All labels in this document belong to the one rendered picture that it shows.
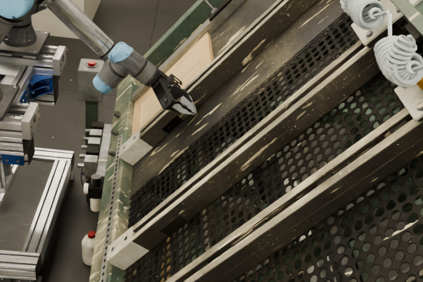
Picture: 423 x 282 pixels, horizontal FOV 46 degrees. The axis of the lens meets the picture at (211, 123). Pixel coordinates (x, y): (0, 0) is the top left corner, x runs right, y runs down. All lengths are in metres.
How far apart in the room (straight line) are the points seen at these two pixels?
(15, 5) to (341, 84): 0.98
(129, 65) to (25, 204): 1.36
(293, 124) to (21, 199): 1.88
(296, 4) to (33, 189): 1.82
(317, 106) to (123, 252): 0.74
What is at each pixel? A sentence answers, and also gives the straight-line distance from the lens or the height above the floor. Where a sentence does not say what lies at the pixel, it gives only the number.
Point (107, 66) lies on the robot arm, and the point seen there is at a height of 1.34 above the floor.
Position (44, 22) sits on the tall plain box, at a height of 0.13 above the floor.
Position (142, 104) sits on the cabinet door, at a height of 0.94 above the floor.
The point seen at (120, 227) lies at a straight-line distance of 1.75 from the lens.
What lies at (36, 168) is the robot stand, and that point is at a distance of 3.01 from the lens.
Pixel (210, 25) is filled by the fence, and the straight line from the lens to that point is 2.14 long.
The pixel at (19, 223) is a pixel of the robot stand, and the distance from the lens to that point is 2.73.
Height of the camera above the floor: 2.22
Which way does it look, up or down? 36 degrees down
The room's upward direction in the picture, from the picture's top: 10 degrees clockwise
